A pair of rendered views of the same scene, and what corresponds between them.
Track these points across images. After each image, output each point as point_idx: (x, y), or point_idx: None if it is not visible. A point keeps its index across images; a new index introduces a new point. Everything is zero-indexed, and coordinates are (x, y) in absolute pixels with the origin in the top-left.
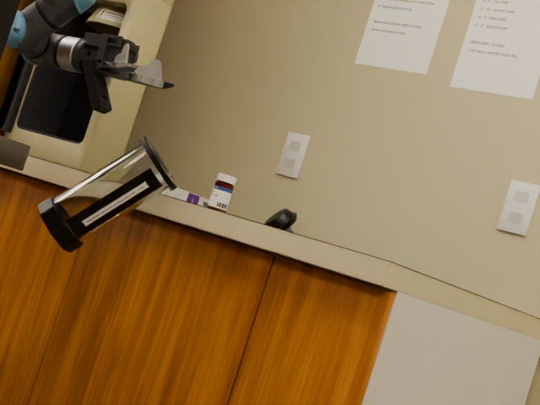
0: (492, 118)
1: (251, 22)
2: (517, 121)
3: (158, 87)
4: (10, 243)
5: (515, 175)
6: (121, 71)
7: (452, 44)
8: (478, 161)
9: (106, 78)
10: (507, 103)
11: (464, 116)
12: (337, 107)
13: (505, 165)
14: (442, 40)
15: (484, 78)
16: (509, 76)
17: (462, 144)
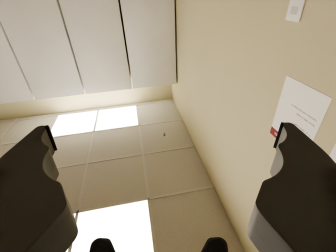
0: (306, 67)
1: None
2: (294, 62)
3: (306, 139)
4: None
5: (298, 25)
6: (34, 173)
7: (327, 130)
8: (318, 34)
9: None
10: (298, 76)
11: (324, 71)
12: None
13: (302, 32)
14: (334, 137)
15: (308, 96)
16: (295, 93)
17: (328, 48)
